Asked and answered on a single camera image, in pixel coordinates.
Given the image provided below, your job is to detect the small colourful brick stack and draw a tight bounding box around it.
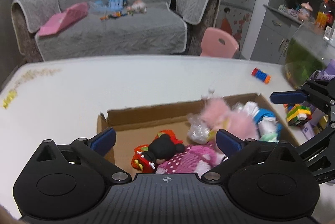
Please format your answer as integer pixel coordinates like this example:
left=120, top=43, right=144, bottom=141
left=251, top=68, right=271, bottom=84

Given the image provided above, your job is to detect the magenta pink towel bundle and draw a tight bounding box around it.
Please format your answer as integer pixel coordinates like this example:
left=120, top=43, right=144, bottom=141
left=156, top=141, right=227, bottom=177

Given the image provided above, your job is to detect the purple bag with strap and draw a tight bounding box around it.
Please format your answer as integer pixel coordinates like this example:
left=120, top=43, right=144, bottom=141
left=301, top=59, right=334, bottom=140

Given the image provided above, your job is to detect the pink child chair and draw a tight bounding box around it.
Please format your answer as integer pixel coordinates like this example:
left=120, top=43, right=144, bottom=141
left=200, top=27, right=238, bottom=59

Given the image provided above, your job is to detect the plush toy on sofa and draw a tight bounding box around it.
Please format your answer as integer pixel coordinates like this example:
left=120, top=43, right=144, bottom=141
left=127, top=0, right=147, bottom=15

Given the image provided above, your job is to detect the black red mouse plush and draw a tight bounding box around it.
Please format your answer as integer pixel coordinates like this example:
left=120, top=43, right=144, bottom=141
left=131, top=129, right=185, bottom=174

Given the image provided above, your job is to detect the clear bubble wrap bundle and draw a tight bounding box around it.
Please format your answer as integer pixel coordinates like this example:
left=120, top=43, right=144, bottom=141
left=187, top=114, right=211, bottom=145

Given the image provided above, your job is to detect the brown cardboard box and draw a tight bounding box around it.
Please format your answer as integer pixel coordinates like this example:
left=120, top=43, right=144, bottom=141
left=97, top=93, right=299, bottom=177

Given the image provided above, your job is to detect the blue knit sock bundle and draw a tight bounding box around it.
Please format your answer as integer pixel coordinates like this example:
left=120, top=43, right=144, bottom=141
left=253, top=108, right=283, bottom=142

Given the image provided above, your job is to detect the multicolour brick cube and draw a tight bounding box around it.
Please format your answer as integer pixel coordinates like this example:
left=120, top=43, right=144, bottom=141
left=284, top=104, right=312, bottom=127

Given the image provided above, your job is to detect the white sock black band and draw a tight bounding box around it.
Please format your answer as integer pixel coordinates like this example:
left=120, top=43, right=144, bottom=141
left=232, top=101, right=259, bottom=117

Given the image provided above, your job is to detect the pink fluffy keychain toy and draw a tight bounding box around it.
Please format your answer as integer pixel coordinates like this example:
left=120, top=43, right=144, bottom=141
left=200, top=89, right=231, bottom=129

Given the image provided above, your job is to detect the pink cushion on sofa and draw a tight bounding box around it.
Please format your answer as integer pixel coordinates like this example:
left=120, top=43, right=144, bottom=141
left=37, top=3, right=89, bottom=37

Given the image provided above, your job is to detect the white sock green band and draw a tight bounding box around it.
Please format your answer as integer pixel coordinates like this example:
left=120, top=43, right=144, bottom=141
left=258, top=117, right=278, bottom=142

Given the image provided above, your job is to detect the grey sofa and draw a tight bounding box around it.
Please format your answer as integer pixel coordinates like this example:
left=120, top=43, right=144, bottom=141
left=11, top=0, right=221, bottom=63

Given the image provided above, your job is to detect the glass fish bowl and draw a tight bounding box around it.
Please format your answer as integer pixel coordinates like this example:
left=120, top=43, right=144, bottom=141
left=285, top=22, right=334, bottom=88

